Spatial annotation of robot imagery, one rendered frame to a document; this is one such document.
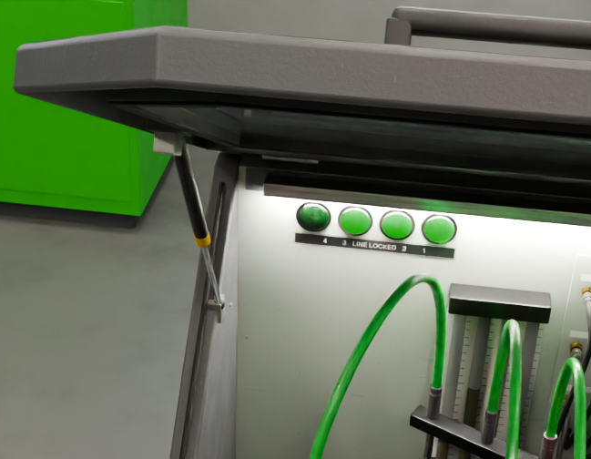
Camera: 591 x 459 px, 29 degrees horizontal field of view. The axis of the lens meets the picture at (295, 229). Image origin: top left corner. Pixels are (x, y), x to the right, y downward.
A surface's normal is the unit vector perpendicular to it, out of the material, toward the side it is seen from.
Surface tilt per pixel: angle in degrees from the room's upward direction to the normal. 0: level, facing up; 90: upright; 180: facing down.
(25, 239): 0
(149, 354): 0
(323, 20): 90
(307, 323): 90
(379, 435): 90
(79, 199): 90
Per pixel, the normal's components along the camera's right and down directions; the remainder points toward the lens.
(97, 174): -0.14, 0.51
